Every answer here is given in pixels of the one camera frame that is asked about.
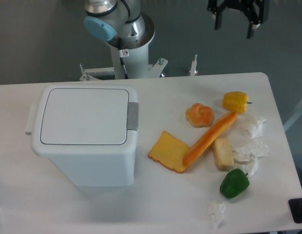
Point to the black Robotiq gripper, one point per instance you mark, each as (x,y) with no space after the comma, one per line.
(256,11)

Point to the grey trash can push button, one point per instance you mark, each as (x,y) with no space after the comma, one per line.
(133,116)

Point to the white plastic trash can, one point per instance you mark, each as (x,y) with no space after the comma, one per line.
(88,165)

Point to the white trash can lid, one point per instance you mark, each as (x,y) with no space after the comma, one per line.
(85,116)

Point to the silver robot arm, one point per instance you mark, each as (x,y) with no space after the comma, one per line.
(122,24)

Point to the yellow corn cob piece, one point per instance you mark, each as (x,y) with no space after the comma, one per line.
(236,102)

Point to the round bread roll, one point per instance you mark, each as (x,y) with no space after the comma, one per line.
(199,115)

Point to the long orange baguette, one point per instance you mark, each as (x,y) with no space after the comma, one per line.
(208,138)

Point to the crumpled white tissue upper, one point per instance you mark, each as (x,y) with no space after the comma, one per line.
(253,126)

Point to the beige bread block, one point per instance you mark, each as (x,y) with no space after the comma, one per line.
(223,154)

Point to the crumpled white tissue middle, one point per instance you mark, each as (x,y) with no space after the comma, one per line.
(246,158)

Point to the yellow toast slice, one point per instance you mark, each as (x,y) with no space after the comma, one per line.
(169,152)

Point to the green bell pepper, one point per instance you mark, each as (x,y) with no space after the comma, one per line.
(234,183)

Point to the small crumpled white tissue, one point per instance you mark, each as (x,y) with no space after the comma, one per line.
(216,212)

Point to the black device at edge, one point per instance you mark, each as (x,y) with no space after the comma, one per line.
(295,206)

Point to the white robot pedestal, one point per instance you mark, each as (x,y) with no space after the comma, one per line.
(133,62)

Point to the white metal base frame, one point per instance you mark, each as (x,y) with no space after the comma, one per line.
(154,71)

